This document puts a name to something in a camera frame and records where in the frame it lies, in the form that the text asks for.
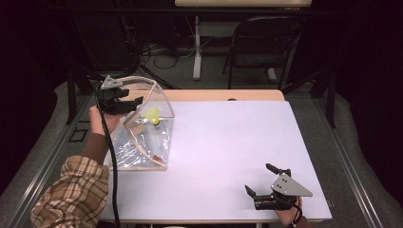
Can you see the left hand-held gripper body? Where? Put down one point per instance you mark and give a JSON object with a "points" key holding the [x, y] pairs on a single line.
{"points": [[111, 84]]}

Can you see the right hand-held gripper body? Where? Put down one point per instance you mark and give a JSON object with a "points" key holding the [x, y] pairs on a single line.
{"points": [[290, 187]]}

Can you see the yellow shuttlecock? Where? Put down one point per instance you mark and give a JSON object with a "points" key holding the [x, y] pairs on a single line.
{"points": [[152, 113]]}

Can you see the transparent bag with beige trim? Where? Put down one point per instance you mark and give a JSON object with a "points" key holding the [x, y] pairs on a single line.
{"points": [[142, 145]]}

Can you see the person's right hand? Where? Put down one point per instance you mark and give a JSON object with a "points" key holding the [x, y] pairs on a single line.
{"points": [[286, 215]]}

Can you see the person's left hand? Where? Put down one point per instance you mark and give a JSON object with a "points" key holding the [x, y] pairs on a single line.
{"points": [[99, 122]]}

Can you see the black metal stand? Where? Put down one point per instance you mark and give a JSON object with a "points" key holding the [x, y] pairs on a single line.
{"points": [[71, 95], [331, 95]]}

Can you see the white sheet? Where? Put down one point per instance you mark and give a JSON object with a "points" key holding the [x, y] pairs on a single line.
{"points": [[221, 158]]}

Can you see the desk with white legs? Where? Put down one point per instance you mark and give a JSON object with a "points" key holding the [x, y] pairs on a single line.
{"points": [[197, 47]]}

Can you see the wooden table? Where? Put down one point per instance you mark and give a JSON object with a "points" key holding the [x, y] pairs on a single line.
{"points": [[221, 95]]}

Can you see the black folding chair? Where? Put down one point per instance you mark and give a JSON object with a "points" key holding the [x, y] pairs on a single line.
{"points": [[263, 41]]}

